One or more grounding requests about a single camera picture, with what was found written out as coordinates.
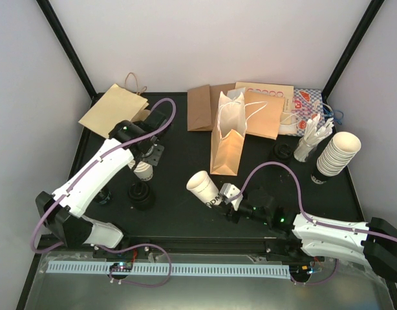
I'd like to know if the white paper bag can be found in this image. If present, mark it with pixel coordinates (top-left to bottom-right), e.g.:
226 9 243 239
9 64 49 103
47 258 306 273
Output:
227 88 246 101

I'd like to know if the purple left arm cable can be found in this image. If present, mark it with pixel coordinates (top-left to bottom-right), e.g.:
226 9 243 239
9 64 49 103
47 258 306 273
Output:
30 98 177 253

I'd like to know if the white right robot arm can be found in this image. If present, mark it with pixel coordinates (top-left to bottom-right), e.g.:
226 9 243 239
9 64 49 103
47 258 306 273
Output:
220 183 397 283

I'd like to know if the light blue cable duct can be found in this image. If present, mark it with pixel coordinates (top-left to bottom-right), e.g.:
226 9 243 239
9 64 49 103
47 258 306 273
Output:
46 261 290 280

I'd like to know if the orange paper bag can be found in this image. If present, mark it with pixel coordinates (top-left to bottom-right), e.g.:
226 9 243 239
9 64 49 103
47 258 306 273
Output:
209 91 249 176
244 91 285 140

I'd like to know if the single white paper cup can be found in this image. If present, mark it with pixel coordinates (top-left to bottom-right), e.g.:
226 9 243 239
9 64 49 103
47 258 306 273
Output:
186 170 222 208

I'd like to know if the brown kraft paper bag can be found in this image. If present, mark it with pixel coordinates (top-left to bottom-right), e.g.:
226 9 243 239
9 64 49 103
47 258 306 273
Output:
187 83 235 132

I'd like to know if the beige bag with red circles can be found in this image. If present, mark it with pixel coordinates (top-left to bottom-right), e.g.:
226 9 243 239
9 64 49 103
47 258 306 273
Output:
235 81 294 98

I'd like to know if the black frame post left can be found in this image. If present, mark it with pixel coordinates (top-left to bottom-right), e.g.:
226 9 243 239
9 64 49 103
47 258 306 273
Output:
36 0 97 99

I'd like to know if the stack of white paper cups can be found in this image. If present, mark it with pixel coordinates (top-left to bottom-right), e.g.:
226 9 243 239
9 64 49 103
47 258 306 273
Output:
128 160 153 181

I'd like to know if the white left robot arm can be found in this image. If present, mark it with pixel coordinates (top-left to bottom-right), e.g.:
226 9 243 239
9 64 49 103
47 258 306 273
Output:
36 110 167 258

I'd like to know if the black frame post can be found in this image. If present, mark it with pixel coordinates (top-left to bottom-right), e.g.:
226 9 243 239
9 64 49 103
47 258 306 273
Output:
36 0 97 99
321 0 385 101

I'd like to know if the tan paper bag with handles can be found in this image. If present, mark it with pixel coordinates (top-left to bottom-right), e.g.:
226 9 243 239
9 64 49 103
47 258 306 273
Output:
78 72 148 139

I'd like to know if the black frame post right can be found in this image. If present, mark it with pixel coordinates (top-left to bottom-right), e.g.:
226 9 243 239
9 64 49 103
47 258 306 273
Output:
321 0 385 101

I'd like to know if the stack of black cup lids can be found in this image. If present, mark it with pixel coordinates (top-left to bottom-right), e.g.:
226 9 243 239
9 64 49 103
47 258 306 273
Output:
270 143 294 163

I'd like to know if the blue checkered paper bag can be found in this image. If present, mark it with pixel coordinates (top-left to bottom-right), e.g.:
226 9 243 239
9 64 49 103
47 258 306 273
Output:
290 88 344 136

